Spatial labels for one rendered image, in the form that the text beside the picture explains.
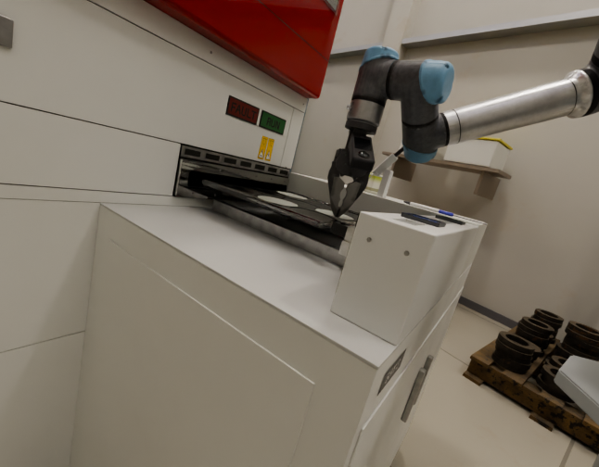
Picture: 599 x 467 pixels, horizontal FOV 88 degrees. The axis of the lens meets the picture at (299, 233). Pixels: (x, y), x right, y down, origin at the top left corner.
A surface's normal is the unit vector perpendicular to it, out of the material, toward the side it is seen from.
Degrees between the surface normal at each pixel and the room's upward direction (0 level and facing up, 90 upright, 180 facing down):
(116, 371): 90
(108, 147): 90
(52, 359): 90
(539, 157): 90
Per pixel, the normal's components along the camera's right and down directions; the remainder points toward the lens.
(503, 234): -0.75, -0.05
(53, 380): 0.79, 0.32
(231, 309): -0.56, 0.04
